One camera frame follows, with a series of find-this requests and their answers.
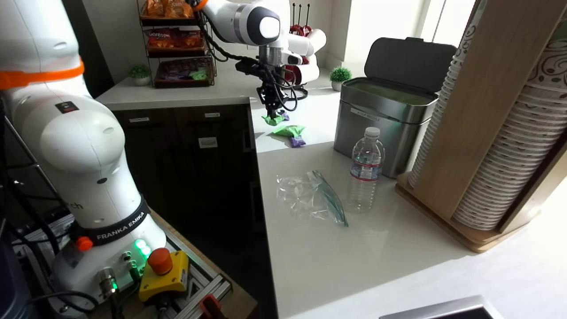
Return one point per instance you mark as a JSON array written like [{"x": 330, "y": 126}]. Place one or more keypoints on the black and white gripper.
[{"x": 269, "y": 88}]

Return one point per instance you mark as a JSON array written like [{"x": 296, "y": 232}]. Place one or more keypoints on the green sachet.
[
  {"x": 289, "y": 131},
  {"x": 275, "y": 120}
]

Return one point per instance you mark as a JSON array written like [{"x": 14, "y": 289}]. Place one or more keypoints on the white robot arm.
[{"x": 78, "y": 140}]

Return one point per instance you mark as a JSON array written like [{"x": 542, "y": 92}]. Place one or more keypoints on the small green plant right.
[{"x": 338, "y": 76}]

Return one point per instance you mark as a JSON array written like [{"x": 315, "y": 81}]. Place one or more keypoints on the small green plant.
[
  {"x": 140, "y": 74},
  {"x": 338, "y": 76}
]

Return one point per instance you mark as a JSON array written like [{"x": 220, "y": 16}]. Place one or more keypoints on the clear zip plastic bag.
[{"x": 312, "y": 196}]

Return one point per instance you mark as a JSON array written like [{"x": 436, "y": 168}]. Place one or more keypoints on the dark wooden cabinet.
[{"x": 197, "y": 168}]

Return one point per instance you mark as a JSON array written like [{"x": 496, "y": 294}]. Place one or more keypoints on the clear plastic water bottle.
[{"x": 365, "y": 166}]

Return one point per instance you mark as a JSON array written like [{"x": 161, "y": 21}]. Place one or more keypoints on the snack display rack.
[{"x": 175, "y": 42}]

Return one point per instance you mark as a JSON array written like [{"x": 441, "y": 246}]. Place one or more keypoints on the steel trash bin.
[{"x": 395, "y": 92}]

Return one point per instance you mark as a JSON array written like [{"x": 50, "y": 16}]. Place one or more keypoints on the small green plant left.
[{"x": 140, "y": 74}]

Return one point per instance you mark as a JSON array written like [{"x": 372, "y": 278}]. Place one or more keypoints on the yellow emergency stop box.
[{"x": 165, "y": 271}]

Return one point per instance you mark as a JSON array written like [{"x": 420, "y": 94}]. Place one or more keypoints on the wooden cup dispenser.
[{"x": 498, "y": 49}]

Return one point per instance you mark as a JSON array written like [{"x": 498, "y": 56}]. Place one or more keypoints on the stack of paper cups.
[{"x": 533, "y": 124}]

